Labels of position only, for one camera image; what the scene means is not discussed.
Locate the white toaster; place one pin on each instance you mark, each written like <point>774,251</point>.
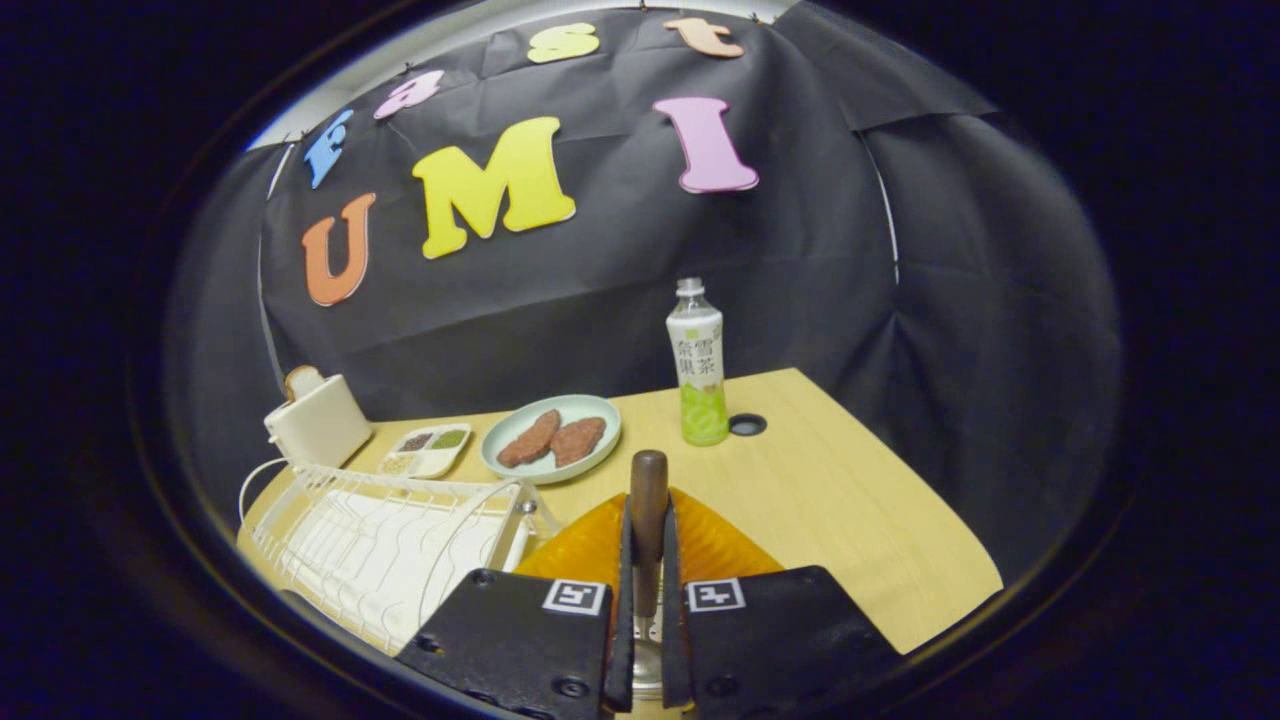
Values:
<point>320,425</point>

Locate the black table grommet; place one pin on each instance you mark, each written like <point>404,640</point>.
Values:
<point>747,425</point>

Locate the white rack drip tray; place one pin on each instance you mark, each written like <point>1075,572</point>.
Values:
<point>380,560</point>

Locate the green tea bottle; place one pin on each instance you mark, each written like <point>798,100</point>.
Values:
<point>697,370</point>

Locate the pale green plate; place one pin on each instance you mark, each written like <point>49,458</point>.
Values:
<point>565,404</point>

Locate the white divided grain tray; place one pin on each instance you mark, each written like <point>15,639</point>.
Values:
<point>440,462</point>

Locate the brown meat piece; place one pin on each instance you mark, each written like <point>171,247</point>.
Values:
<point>530,440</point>
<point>578,440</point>

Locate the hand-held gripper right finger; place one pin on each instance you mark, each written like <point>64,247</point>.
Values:
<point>780,640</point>

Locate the toasted bread slice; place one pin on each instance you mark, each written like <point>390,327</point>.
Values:
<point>300,380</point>

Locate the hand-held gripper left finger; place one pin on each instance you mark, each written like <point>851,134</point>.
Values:
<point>520,640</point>

